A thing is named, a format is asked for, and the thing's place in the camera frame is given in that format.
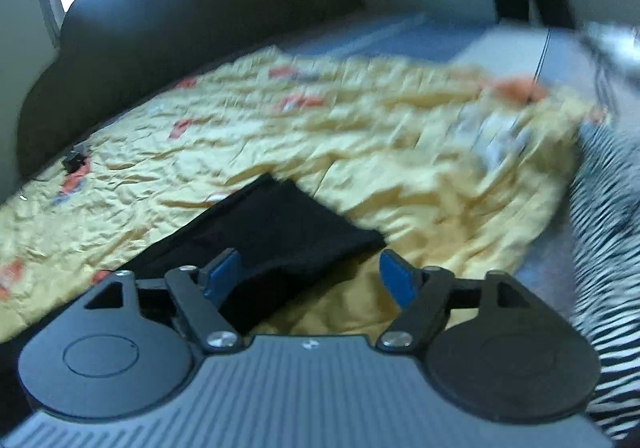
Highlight blue grey mattress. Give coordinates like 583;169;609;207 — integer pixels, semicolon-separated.
280;13;601;79

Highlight thin black cable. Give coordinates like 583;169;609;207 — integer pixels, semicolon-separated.
530;28;553;84

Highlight black charger adapter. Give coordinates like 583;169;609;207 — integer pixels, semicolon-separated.
62;145;91;174

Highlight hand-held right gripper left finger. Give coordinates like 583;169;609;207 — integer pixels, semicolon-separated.
82;248;243;354

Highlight zebra striped cloth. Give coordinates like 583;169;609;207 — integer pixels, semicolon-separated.
570;23;640;439

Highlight yellow flower print bedsheet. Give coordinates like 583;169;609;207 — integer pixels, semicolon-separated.
0;45;608;344

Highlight black pants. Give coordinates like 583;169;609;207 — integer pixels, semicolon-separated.
117;173;388;336

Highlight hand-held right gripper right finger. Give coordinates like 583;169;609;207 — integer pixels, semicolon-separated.
376;248;543;354

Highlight dark padded headboard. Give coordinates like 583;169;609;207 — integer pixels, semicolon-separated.
17;0;366;179

